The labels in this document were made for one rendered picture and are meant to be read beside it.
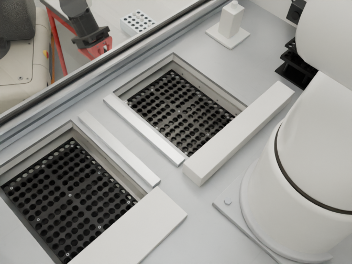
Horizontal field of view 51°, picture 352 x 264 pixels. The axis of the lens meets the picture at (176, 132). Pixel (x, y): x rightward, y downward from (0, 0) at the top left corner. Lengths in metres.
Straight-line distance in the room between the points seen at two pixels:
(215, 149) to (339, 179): 0.30
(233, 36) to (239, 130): 0.33
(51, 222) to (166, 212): 0.22
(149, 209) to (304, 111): 0.34
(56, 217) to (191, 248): 0.27
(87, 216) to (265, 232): 0.34
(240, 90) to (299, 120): 0.41
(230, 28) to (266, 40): 0.12
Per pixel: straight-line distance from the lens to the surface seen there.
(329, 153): 0.49
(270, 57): 0.99
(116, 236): 0.67
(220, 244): 0.68
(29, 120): 0.79
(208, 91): 0.95
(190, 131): 0.84
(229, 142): 0.74
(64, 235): 0.74
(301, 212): 0.57
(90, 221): 0.74
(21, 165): 0.91
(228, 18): 0.97
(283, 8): 1.11
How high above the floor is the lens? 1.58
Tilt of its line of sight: 55 degrees down
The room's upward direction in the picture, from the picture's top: 7 degrees clockwise
